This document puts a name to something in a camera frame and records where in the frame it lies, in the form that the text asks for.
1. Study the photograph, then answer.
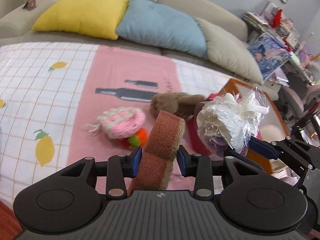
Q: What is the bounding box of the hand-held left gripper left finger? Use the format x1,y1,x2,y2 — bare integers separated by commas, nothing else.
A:
50,146,143,198

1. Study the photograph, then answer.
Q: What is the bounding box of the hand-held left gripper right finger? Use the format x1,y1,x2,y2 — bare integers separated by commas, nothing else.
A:
176,146,265,198

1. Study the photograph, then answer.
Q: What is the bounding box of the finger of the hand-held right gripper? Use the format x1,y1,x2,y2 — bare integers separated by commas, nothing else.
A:
249,136,320,178

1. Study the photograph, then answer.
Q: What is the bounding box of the orange crochet strawberry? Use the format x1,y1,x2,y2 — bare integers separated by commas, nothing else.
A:
121,128,149,148

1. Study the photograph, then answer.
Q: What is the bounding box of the brown sponge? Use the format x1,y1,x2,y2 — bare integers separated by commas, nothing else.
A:
127,110,186,192

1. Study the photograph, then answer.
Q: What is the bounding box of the orange cardboard box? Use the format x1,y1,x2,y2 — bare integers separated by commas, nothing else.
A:
220,78,292,174

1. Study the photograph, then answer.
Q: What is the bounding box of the pink crochet toy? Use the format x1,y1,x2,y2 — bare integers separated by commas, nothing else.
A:
86,107,147,139

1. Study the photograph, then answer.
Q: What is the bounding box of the white bouquet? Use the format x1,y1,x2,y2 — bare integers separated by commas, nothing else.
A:
196,87,270,154

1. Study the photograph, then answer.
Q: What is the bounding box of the brown plush toy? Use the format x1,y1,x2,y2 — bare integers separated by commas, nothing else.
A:
150,92,205,119

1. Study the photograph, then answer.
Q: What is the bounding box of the purple fluffy cloth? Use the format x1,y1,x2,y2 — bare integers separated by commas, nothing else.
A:
277,176,300,187

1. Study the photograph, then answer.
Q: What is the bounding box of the red lidded clear box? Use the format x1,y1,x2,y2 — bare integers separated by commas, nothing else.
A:
186,93,248,157

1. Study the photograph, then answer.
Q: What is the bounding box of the pink desk chair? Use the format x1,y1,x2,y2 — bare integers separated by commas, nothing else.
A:
281,85,320,120

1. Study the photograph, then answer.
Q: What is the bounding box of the purple plastic folder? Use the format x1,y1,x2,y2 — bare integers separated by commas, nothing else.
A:
269,67,290,85

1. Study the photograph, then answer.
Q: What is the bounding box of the cluttered grey desk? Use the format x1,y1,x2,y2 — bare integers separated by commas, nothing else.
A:
242,1,320,85

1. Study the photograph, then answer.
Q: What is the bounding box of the blue figure-print pillow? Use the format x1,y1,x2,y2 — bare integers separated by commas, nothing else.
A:
247,34,293,82

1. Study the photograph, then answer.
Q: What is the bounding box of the grey-beige pillow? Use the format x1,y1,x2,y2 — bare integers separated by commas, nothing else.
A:
194,17,264,85

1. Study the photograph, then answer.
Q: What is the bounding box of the pink checkered printed tablecloth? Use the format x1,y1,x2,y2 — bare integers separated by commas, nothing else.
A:
0,42,275,205

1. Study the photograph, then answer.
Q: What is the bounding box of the stack of papers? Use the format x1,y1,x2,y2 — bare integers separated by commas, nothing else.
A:
242,11,269,29

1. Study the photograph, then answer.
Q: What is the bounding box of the red hanging ornament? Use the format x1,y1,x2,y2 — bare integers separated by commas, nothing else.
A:
269,9,283,28

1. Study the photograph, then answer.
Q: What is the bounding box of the red-brown cloth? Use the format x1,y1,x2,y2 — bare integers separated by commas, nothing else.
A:
0,201,23,233

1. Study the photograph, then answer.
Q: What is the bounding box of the yellow pillow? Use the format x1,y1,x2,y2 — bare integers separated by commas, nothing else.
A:
31,0,129,40

